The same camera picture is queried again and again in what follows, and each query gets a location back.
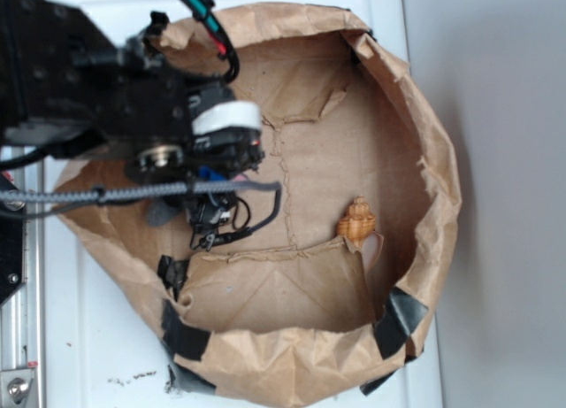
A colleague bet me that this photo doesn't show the white plastic tray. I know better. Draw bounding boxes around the white plastic tray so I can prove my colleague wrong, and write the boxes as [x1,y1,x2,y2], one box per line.
[42,0,445,408]

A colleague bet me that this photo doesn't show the black mounting bracket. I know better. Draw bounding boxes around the black mounting bracket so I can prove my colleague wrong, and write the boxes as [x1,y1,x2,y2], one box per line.
[1,200,27,307]

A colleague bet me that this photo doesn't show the aluminum frame rail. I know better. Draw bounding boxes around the aluminum frame rail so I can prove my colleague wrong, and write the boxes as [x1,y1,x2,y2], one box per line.
[0,146,48,408]

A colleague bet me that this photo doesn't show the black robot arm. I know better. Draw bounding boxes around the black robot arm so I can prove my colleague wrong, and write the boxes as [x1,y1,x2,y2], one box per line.
[1,0,264,250]

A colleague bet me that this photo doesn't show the black cable bundle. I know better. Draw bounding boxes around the black cable bundle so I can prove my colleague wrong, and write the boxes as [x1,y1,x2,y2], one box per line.
[167,0,242,84]

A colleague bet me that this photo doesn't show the brown paper bag bin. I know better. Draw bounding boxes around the brown paper bag bin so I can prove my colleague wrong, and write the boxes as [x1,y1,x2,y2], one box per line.
[64,3,462,407]

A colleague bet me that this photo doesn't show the gray braided cable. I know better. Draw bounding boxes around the gray braided cable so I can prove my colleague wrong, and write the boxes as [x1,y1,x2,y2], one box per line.
[0,181,284,232]

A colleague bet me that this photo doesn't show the gray plush bunny toy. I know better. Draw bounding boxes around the gray plush bunny toy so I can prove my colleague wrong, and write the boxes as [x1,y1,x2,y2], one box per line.
[145,173,249,227]

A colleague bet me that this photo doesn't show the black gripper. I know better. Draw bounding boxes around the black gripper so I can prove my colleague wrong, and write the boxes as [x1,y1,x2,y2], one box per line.
[126,83,265,249]

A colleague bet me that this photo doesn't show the orange conch seashell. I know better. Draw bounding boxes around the orange conch seashell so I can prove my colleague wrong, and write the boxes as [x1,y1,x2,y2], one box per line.
[336,196,385,272]

